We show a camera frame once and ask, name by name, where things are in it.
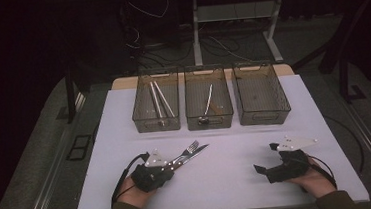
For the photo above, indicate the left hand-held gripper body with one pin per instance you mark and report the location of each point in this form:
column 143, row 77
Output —
column 149, row 179

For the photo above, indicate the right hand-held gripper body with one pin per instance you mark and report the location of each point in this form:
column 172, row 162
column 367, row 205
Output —
column 290, row 168

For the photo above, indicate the smoky clear plastic bin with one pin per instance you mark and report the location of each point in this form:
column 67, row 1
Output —
column 219, row 91
column 259, row 95
column 143, row 104

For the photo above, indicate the person's left hand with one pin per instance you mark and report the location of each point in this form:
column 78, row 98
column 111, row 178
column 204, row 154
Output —
column 132, row 195

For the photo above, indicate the person's right hand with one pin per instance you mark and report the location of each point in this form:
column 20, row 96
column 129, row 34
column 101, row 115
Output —
column 315, row 183

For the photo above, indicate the white table mat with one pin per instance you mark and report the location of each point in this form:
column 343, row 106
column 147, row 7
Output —
column 220, row 188

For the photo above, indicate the black metal stand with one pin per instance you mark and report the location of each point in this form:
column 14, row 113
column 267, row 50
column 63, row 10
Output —
column 342, row 68
column 70, row 93

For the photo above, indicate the black floor frame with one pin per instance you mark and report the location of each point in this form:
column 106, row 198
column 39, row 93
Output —
column 76, row 148

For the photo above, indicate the white metal desk frame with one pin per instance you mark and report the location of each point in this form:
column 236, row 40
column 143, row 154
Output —
column 196, row 33

